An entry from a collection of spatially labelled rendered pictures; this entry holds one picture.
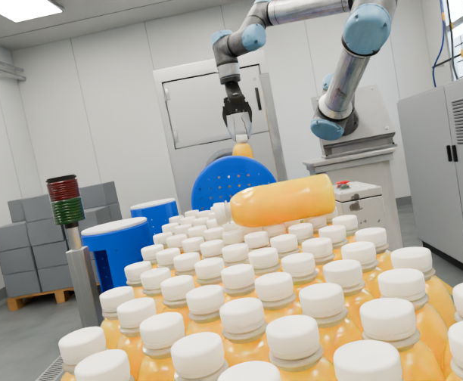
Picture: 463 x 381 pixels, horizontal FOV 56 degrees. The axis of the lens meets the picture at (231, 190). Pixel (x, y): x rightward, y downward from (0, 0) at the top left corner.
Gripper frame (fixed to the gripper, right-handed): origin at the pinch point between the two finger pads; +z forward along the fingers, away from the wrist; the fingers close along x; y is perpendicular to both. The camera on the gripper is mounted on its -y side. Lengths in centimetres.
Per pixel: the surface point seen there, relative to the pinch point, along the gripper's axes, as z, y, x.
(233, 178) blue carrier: 12.5, -11.6, 5.5
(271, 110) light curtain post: -16, 130, -28
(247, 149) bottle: 4.5, -2.8, -0.9
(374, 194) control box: 21, -47, -26
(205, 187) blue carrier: 13.8, -11.6, 14.7
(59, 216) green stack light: 10, -58, 43
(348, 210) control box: 23, -47, -19
